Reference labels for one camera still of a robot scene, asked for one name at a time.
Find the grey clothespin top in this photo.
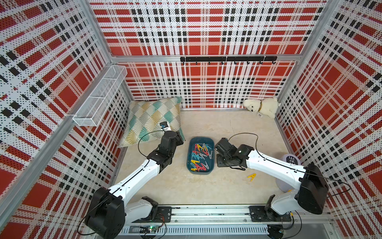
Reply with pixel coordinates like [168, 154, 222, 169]
[199, 153, 209, 159]

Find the teal plastic storage box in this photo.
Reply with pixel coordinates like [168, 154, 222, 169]
[186, 136, 215, 175]

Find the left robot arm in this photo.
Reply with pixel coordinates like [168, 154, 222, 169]
[81, 130, 184, 239]

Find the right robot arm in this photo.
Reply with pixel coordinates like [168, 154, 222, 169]
[215, 138, 329, 220]

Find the white plush dog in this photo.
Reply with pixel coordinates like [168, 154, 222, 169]
[243, 98, 281, 119]

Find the patterned cushion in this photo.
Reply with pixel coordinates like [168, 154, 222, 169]
[118, 97, 185, 148]

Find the green circuit board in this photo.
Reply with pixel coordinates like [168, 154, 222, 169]
[139, 226, 158, 235]

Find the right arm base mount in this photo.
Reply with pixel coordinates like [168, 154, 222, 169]
[249, 195, 292, 222]

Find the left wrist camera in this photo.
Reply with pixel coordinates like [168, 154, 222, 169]
[159, 121, 172, 131]

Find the aluminium front rail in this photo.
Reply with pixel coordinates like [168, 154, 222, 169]
[86, 204, 335, 225]

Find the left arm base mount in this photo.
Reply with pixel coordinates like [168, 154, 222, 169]
[133, 196, 172, 223]

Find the black hook rail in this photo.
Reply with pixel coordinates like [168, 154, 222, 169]
[180, 56, 278, 63]

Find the white wire mesh shelf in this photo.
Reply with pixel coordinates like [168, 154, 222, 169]
[73, 65, 127, 127]

